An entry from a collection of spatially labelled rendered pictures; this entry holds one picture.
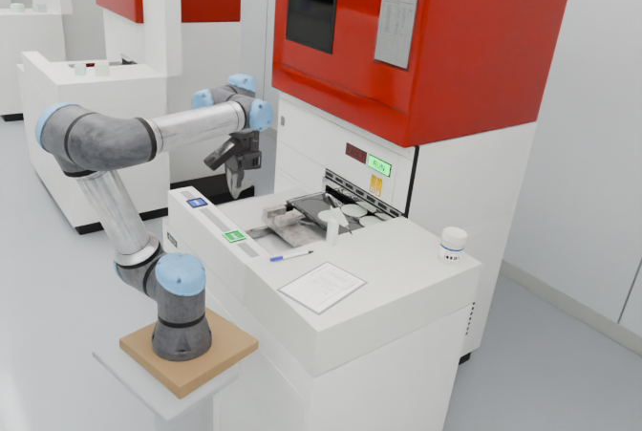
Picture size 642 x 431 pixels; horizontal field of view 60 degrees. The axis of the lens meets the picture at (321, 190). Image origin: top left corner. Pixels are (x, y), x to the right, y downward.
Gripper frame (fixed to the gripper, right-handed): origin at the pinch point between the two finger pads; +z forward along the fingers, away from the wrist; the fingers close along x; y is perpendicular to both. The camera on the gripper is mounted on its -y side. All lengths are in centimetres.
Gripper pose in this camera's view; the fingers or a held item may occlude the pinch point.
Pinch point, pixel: (232, 194)
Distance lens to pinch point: 167.4
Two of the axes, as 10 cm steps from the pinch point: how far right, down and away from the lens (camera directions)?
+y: 8.0, -1.9, 5.7
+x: -6.0, -3.8, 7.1
